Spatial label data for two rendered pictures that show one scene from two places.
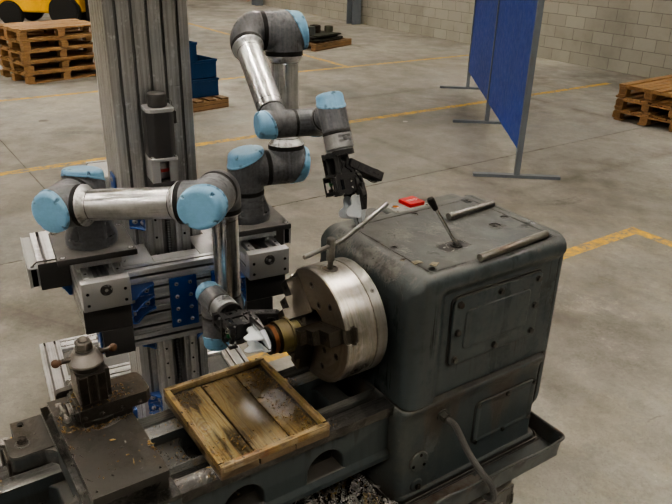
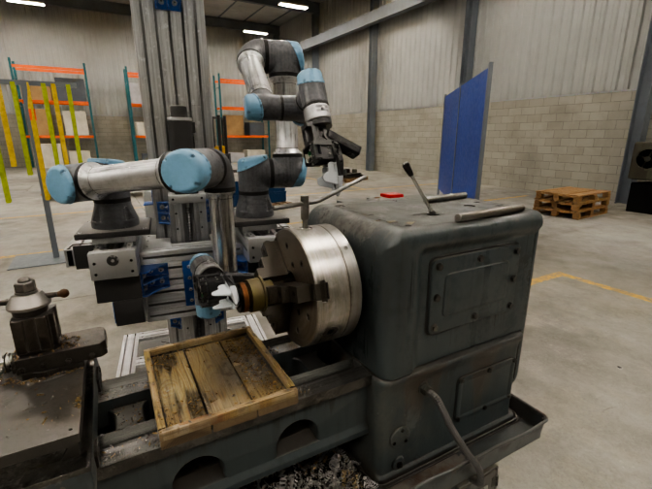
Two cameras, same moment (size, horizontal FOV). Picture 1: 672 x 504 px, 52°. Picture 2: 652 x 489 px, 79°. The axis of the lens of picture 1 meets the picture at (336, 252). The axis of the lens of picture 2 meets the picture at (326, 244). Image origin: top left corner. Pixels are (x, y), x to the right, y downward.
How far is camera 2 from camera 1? 0.85 m
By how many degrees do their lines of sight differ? 11
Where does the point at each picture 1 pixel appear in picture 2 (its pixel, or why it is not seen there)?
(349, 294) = (320, 248)
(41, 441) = not seen: outside the picture
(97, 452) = (13, 407)
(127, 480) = (19, 444)
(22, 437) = not seen: outside the picture
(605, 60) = (523, 183)
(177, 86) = (199, 106)
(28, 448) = not seen: outside the picture
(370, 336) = (342, 293)
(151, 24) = (176, 51)
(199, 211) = (180, 173)
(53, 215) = (60, 185)
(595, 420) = (556, 408)
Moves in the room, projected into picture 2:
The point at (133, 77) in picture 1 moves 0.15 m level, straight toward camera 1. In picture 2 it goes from (161, 95) to (151, 90)
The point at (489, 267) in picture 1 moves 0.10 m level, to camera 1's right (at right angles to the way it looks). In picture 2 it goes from (468, 228) to (508, 229)
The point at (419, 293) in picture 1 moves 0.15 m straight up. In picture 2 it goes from (394, 245) to (397, 179)
